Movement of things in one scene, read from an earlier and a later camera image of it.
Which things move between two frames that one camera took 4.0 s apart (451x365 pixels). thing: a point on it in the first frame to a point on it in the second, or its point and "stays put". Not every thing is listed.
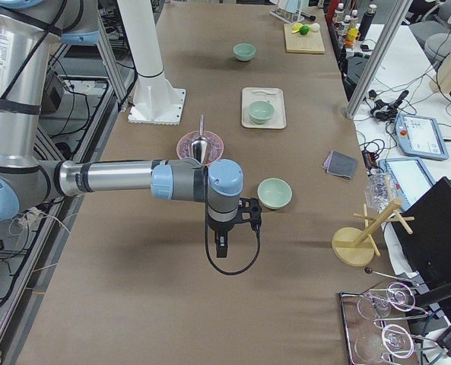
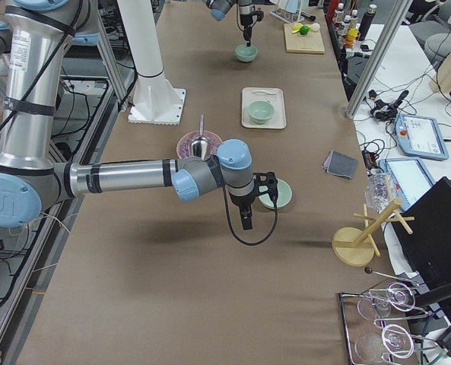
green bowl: (244, 52) stays put
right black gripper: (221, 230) to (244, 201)
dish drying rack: (290, 11) stays put
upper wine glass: (396, 296) stays put
